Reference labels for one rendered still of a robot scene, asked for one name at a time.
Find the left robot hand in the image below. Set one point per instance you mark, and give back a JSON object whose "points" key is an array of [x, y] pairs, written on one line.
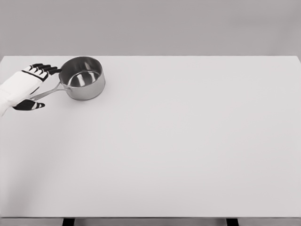
{"points": [[23, 83]]}

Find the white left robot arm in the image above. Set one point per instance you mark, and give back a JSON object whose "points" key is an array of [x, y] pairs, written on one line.
{"points": [[3, 100]]}

